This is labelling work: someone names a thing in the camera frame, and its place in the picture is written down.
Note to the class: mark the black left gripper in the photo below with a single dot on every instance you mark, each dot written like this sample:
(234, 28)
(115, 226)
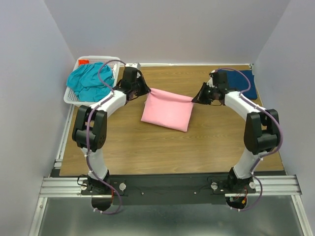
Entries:
(145, 89)

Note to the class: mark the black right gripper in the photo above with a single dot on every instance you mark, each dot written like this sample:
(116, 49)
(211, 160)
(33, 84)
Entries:
(200, 98)

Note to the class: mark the pink t shirt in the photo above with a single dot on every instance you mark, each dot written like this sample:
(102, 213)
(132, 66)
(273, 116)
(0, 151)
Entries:
(168, 110)

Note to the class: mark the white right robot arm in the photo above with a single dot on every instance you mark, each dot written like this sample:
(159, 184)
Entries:
(262, 134)

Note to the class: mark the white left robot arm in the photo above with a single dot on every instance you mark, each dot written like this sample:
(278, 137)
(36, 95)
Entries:
(90, 127)

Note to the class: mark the folded navy blue t shirt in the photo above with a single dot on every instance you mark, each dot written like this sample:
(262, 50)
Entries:
(237, 81)

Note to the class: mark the teal t shirt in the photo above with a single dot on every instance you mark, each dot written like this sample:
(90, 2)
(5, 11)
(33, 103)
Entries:
(91, 82)

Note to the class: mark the orange tag in basket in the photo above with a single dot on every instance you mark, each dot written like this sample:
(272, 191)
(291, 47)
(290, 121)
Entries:
(83, 61)

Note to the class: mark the white plastic laundry basket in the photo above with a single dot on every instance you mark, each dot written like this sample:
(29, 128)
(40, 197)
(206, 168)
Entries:
(113, 62)

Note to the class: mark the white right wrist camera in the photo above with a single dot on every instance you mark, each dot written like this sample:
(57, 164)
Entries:
(210, 81)

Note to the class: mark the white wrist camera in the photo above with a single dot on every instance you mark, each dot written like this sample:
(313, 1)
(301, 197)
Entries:
(133, 65)
(210, 81)

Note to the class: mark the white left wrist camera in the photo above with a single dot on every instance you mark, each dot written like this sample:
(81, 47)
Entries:
(133, 65)

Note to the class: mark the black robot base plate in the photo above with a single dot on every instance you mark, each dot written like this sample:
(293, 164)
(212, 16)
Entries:
(169, 189)

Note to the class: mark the aluminium frame rail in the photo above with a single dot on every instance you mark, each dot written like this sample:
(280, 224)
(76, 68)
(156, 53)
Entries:
(213, 144)

